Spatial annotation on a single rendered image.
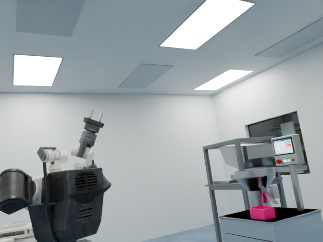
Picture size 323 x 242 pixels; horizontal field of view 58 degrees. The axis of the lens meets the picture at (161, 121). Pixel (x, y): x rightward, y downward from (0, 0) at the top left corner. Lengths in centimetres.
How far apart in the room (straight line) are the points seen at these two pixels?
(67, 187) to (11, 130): 431
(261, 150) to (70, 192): 283
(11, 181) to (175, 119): 537
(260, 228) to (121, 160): 377
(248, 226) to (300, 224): 39
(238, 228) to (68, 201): 172
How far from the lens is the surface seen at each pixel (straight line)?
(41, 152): 145
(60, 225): 130
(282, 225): 244
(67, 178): 125
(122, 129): 586
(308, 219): 267
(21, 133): 550
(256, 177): 268
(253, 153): 363
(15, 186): 128
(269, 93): 590
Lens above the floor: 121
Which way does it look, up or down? 10 degrees up
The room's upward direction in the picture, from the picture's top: 7 degrees counter-clockwise
